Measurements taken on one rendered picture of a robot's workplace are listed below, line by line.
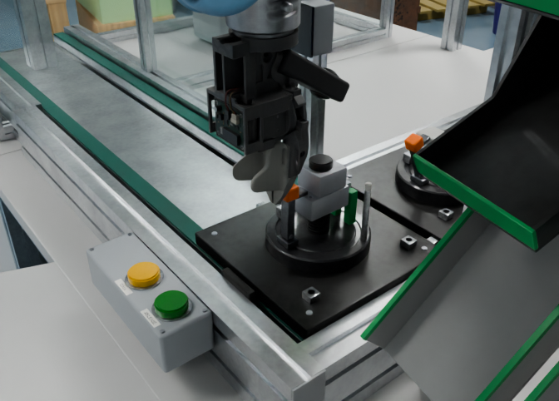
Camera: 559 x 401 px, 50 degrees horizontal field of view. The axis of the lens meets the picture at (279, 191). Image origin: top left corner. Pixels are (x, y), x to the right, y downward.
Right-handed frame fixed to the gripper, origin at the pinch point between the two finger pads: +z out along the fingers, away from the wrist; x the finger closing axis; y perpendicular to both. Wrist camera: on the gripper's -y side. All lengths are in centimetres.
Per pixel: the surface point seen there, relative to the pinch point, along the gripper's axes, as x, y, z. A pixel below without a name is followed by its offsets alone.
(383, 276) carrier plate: 10.7, -8.1, 10.2
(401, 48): -71, -103, 21
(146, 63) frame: -75, -20, 9
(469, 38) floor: -230, -372, 107
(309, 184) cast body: 0.2, -4.5, 0.6
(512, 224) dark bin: 31.0, 3.0, -13.2
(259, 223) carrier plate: -8.3, -2.8, 10.3
